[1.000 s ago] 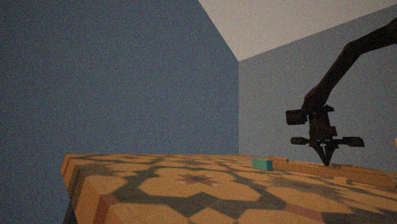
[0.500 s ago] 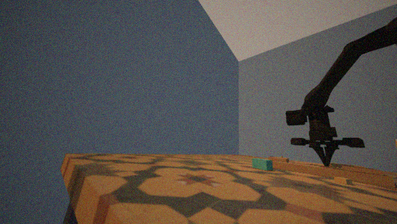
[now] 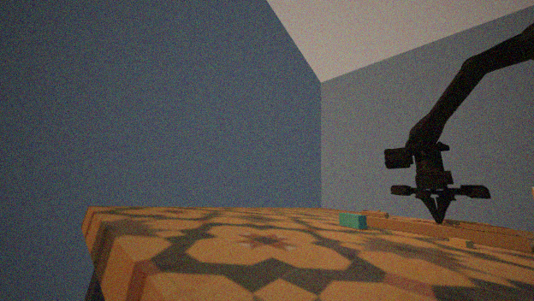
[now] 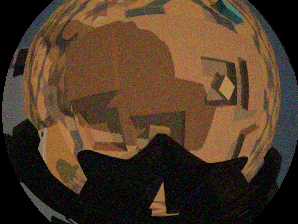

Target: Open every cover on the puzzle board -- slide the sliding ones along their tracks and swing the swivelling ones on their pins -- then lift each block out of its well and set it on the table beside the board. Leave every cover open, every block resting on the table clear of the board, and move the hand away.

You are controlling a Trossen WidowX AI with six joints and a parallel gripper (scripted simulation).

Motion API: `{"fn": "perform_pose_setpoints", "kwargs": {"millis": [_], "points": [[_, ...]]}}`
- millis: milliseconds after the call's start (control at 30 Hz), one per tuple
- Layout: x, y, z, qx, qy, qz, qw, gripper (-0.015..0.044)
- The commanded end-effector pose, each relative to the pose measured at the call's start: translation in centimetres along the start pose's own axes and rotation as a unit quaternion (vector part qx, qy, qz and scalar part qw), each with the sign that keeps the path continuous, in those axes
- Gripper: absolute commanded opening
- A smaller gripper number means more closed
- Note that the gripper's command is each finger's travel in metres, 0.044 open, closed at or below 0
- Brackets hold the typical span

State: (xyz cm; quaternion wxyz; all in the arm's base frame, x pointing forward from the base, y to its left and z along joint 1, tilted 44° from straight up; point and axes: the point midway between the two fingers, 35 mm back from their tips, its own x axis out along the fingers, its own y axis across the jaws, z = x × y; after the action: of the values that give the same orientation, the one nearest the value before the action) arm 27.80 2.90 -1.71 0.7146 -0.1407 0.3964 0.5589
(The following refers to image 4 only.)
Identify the green rectangular block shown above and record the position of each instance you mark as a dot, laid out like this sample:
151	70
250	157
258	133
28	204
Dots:
229	12

